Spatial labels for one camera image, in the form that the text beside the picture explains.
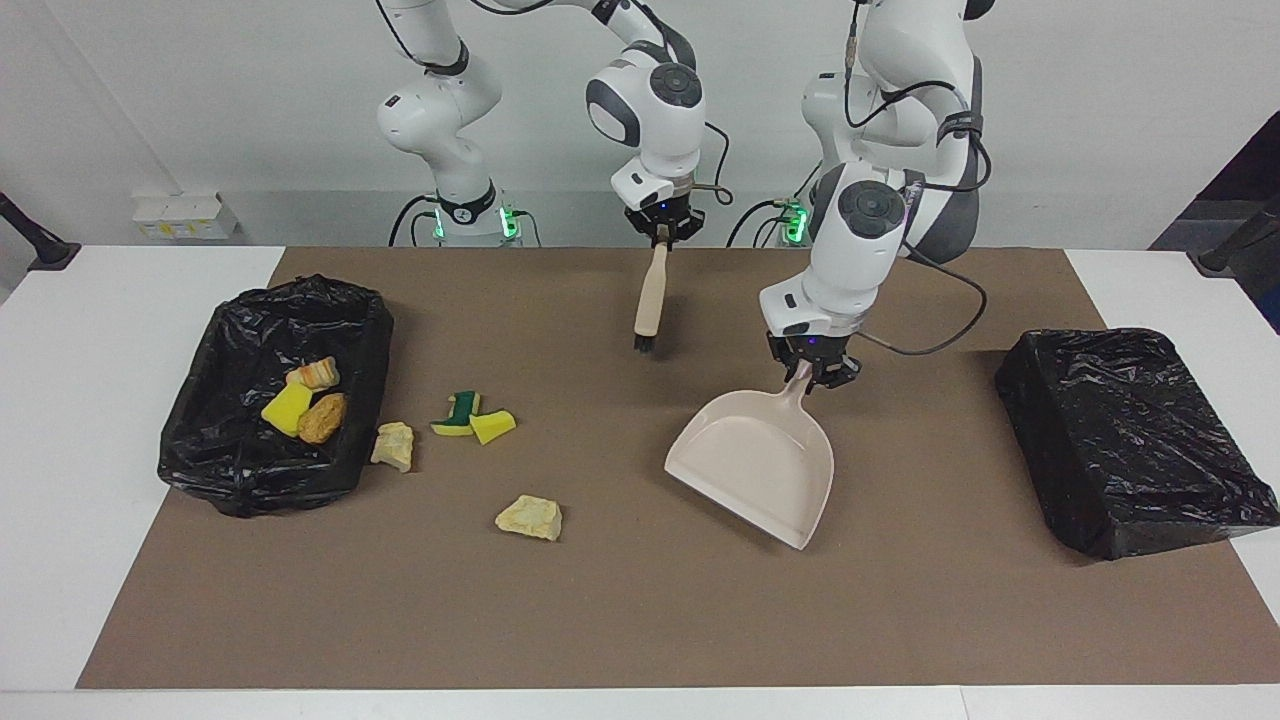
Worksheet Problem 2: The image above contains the large pale yellow foam chunk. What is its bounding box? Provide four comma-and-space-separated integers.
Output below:
495, 494, 563, 542

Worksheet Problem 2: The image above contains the black right base cable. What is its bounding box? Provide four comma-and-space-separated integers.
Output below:
388, 195, 441, 248

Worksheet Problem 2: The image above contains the white power strip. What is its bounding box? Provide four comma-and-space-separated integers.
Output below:
133, 193, 241, 241

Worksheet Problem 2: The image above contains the large yellow sponge wedge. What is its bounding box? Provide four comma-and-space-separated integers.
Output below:
261, 383, 313, 438

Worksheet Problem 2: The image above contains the black base cable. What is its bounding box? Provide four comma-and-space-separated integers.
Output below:
388, 195, 441, 248
727, 198, 801, 248

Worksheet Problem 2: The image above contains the small beige foam chunk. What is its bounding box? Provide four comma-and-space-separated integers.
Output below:
371, 421, 415, 473

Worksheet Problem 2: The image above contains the beige plastic dustpan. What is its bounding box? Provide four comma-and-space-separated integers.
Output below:
664, 365, 835, 551

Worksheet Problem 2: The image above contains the brown table mat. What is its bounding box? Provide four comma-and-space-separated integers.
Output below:
75, 245, 1280, 691

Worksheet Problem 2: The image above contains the black left base cable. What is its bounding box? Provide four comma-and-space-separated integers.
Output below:
727, 198, 801, 248

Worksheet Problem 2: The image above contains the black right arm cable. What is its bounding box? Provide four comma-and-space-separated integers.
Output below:
695, 120, 737, 207

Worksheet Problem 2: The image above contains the green and yellow sponge piece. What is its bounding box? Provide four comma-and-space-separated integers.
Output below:
431, 390, 483, 438

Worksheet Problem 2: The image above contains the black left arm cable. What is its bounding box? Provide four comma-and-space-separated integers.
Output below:
845, 0, 991, 357

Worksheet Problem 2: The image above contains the open bin with black bag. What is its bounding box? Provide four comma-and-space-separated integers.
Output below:
158, 275, 394, 518

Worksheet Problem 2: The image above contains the brown bread roll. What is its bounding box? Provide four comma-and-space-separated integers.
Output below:
297, 392, 349, 445

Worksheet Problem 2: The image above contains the orange striped bread piece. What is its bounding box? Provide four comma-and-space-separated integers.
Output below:
285, 357, 341, 391

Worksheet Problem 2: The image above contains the black stand foot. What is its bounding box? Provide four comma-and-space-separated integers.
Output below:
0, 190, 83, 273
1187, 195, 1280, 279

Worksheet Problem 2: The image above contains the bin wrapped in black bag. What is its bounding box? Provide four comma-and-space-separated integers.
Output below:
995, 327, 1280, 561

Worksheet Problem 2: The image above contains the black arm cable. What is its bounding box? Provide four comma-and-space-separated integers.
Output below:
845, 0, 991, 357
695, 120, 737, 207

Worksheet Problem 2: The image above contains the beige brush with black bristles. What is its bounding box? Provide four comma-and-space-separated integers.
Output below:
633, 228, 671, 353

